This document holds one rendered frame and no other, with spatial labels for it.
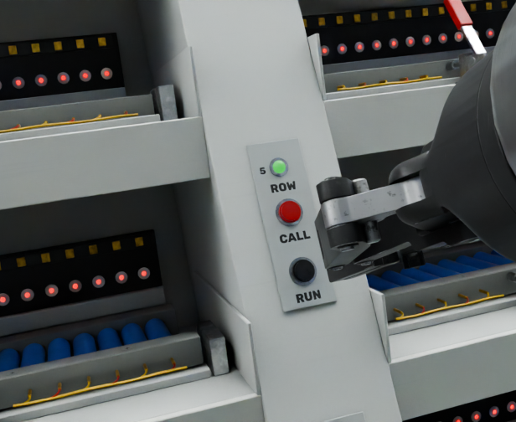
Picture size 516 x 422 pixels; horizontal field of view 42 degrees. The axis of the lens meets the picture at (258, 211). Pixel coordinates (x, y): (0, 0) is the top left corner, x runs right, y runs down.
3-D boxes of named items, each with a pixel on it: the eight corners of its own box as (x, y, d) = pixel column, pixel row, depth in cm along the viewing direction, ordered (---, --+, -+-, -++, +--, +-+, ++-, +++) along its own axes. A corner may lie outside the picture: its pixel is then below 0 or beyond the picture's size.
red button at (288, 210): (303, 220, 47) (298, 198, 48) (282, 223, 47) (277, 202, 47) (299, 223, 48) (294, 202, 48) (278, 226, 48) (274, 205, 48)
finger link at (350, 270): (387, 264, 34) (374, 266, 34) (340, 280, 41) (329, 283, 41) (373, 208, 35) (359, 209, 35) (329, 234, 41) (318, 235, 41)
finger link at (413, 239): (505, 232, 24) (471, 239, 23) (374, 275, 34) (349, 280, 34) (476, 128, 24) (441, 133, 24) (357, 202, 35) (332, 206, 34)
